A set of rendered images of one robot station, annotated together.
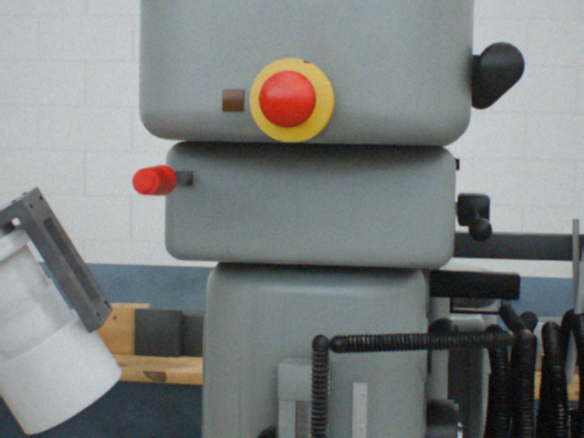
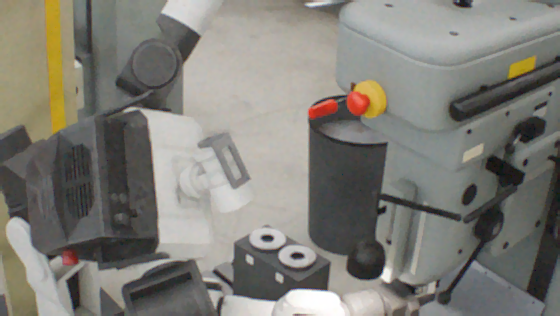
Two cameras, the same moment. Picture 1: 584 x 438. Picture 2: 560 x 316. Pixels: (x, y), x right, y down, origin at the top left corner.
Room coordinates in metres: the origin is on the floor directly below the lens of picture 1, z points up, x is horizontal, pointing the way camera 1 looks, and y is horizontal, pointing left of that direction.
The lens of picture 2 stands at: (-0.13, -0.71, 2.36)
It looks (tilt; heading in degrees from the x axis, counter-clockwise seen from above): 30 degrees down; 42
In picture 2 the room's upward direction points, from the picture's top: 3 degrees clockwise
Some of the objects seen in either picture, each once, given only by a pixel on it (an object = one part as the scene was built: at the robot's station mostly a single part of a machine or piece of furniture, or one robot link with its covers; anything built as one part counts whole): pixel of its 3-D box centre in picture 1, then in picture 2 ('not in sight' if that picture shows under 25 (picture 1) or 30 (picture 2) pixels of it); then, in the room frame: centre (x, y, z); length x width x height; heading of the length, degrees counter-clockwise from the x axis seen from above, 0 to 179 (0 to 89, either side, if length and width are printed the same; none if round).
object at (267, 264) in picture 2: not in sight; (280, 278); (1.13, 0.38, 1.03); 0.22 x 0.12 x 0.20; 90
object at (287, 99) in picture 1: (288, 99); (359, 102); (0.86, 0.01, 1.76); 0.04 x 0.03 x 0.04; 83
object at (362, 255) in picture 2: not in sight; (367, 255); (0.90, -0.02, 1.45); 0.07 x 0.07 x 0.06
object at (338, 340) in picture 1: (433, 340); (425, 208); (0.93, -0.11, 1.58); 0.17 x 0.01 x 0.01; 108
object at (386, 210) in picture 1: (326, 197); (463, 102); (1.16, -0.03, 1.68); 0.34 x 0.24 x 0.10; 173
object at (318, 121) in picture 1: (292, 100); (369, 99); (0.89, 0.00, 1.76); 0.06 x 0.02 x 0.06; 83
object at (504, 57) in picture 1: (484, 82); (528, 80); (1.13, -0.17, 1.79); 0.45 x 0.04 x 0.04; 173
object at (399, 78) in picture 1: (325, 57); (462, 43); (1.13, -0.02, 1.81); 0.47 x 0.26 x 0.16; 173
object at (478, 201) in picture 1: (469, 215); (521, 134); (1.16, -0.17, 1.66); 0.12 x 0.04 x 0.04; 173
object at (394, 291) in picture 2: not in sight; (380, 305); (1.03, 0.01, 1.23); 0.13 x 0.12 x 0.10; 69
